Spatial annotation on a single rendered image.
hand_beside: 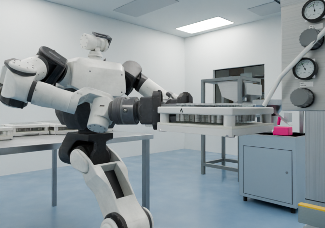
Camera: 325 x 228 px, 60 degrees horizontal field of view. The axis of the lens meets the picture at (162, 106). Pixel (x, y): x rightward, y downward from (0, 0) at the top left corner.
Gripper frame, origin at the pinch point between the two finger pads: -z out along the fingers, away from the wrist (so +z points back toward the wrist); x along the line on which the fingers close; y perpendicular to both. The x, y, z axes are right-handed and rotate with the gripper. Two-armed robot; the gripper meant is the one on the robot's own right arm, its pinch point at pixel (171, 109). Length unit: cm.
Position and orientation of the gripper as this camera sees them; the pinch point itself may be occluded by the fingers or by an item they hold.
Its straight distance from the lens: 86.6
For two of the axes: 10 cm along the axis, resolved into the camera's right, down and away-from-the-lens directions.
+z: -9.8, 0.2, 1.9
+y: -1.9, -0.3, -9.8
